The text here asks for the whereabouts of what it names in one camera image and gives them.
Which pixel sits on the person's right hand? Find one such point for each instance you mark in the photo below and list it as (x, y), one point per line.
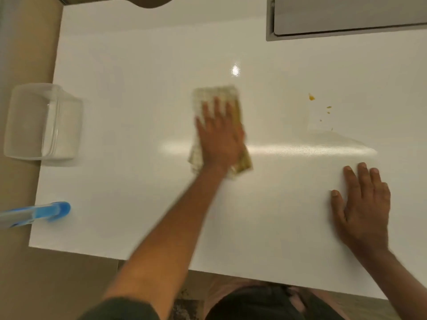
(365, 216)

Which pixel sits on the person's left hand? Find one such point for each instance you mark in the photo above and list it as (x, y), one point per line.
(218, 141)

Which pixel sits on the person's right little finger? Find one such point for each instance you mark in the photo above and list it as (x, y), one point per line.
(386, 194)

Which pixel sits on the person's left little finger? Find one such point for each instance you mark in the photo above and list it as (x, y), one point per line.
(200, 124)

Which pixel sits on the person's right middle finger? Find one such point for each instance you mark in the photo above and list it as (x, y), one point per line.
(364, 179)

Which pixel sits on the person's left middle finger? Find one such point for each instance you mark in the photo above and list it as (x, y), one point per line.
(219, 108)

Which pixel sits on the person's right thumb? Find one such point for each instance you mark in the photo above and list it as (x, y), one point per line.
(337, 206)

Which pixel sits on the yellow-green cleaning cloth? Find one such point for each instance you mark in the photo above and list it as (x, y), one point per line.
(230, 96)

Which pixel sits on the person's left forearm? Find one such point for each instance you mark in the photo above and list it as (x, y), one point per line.
(173, 229)

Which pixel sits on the person's right forearm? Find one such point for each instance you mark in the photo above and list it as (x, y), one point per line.
(393, 283)

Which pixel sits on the yellow food crumbs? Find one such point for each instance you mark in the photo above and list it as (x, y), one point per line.
(311, 97)

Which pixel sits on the dark green shirt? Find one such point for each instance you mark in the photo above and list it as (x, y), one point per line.
(267, 304)

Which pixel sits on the clear plastic container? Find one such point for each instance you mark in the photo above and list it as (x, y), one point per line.
(43, 123)

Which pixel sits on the grey laptop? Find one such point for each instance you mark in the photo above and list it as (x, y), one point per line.
(347, 16)

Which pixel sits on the patterned floor mat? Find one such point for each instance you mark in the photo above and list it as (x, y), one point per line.
(185, 304)

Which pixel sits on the blue spray bottle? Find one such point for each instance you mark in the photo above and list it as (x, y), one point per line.
(36, 213)

